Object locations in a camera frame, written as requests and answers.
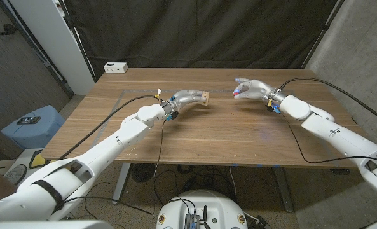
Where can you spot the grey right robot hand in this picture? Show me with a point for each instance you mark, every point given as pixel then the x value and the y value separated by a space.
pixel 261 90

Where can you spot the white power outlet box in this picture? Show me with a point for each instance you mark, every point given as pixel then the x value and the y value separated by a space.
pixel 115 67

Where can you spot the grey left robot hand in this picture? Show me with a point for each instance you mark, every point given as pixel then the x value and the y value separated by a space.
pixel 185 97

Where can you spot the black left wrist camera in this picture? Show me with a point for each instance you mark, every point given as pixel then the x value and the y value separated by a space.
pixel 174 115

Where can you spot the black backdrop curtain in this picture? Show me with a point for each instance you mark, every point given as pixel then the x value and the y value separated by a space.
pixel 191 31

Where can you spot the black backdrop stand pole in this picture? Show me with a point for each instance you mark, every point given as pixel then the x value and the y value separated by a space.
pixel 78 41
pixel 324 31

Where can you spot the black wall rail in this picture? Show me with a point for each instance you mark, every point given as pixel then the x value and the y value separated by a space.
pixel 36 47

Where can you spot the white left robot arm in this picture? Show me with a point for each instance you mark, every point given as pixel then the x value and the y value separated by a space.
pixel 112 146

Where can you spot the small wooden block with holes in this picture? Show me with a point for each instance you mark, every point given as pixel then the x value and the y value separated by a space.
pixel 205 97

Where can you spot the grey table leg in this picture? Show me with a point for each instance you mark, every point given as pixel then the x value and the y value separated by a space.
pixel 283 187

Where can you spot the grey electronics module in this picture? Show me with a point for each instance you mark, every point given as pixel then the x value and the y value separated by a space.
pixel 191 221

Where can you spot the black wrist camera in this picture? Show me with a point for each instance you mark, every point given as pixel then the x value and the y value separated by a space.
pixel 174 115
pixel 270 108

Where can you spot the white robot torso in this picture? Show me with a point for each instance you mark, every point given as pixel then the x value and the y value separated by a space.
pixel 201 206

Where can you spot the blue padded stool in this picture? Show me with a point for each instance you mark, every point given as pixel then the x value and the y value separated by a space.
pixel 32 133

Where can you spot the black flat floor plate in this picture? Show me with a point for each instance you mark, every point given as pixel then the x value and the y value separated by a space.
pixel 339 171

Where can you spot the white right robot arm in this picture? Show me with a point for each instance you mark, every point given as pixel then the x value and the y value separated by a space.
pixel 344 140

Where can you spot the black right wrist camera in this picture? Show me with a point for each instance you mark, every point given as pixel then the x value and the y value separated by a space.
pixel 270 108

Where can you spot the round black floor fan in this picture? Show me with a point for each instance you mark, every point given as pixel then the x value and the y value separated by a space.
pixel 142 171

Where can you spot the white pillar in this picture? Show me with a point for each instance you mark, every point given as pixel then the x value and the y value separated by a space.
pixel 54 47

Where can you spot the white table leg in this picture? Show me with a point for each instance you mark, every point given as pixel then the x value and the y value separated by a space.
pixel 119 184

